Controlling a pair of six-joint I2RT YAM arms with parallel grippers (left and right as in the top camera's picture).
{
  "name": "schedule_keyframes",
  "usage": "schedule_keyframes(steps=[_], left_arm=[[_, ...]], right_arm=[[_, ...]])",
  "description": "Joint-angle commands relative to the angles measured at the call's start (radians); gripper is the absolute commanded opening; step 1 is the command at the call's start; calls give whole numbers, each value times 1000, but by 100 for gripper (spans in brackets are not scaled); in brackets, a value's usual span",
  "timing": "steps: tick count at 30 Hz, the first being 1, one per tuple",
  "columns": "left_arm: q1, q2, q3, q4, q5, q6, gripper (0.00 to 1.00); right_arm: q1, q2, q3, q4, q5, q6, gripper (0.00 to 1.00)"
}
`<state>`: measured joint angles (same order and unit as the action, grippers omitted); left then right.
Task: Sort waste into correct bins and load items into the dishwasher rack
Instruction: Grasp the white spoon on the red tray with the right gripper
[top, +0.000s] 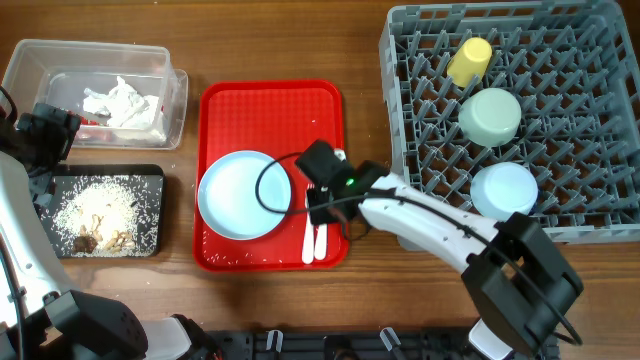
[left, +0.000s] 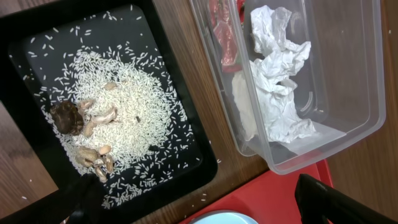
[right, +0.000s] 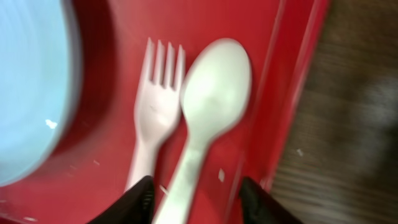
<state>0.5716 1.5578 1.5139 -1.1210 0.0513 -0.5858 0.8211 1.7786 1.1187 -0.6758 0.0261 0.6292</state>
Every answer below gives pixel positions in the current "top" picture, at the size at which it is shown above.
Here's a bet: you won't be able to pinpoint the white plastic fork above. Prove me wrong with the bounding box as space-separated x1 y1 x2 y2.
301 212 314 265

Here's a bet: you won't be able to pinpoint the red snack wrapper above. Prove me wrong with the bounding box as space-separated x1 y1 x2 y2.
81 117 102 126

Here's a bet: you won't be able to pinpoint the white napkin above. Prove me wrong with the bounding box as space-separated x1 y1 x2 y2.
83 76 167 143

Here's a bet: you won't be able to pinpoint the light blue dinner plate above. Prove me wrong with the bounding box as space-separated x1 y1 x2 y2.
197 150 292 241

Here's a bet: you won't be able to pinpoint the food scraps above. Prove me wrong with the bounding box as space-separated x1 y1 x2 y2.
42 174 162 257

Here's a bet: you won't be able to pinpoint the light blue bowl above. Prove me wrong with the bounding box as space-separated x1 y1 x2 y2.
470 162 539 221

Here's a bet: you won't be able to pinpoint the green small plate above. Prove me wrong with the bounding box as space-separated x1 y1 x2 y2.
458 88 522 148

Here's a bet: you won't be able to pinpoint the yellow plastic cup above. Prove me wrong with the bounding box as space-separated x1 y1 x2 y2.
447 37 493 87

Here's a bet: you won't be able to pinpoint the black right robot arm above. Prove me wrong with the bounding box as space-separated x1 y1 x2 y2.
295 156 584 359

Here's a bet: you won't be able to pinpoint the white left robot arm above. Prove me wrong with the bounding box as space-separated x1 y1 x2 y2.
1 103 196 359

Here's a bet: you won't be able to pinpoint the grey dishwasher rack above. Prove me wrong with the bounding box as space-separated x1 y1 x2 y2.
379 1 639 244

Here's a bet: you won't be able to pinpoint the white plastic spoon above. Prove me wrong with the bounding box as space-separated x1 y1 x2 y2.
314 224 328 260

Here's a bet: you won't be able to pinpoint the black plastic tray bin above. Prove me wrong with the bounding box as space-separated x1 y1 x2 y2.
37 164 166 260

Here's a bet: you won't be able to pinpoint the clear plastic bin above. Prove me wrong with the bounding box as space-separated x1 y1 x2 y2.
1 39 188 150

